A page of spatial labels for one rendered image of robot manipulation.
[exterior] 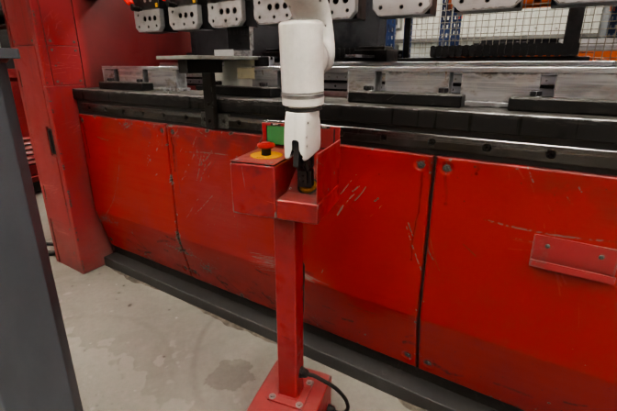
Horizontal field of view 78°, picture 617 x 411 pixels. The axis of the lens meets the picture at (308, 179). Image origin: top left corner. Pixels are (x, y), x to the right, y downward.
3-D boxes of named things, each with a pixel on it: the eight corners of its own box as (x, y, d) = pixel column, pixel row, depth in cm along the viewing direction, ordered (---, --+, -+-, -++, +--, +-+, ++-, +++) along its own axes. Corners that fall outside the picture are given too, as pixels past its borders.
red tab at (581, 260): (528, 265, 83) (533, 237, 81) (529, 261, 85) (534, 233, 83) (613, 285, 76) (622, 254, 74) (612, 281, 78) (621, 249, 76)
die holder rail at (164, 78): (105, 87, 173) (101, 65, 170) (117, 86, 178) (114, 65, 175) (179, 91, 148) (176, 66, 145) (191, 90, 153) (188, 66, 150)
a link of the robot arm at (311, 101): (292, 87, 81) (293, 102, 82) (274, 94, 73) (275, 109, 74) (330, 88, 78) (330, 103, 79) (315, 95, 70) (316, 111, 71)
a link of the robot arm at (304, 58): (294, 87, 81) (274, 94, 73) (291, 20, 76) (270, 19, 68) (330, 88, 78) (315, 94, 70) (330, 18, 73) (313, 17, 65)
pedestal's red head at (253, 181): (232, 213, 84) (227, 132, 79) (264, 191, 98) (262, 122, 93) (318, 225, 77) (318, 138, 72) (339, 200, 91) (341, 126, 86)
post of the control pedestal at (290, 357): (277, 395, 102) (272, 208, 86) (286, 381, 107) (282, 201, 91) (297, 402, 100) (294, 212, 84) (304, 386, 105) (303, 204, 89)
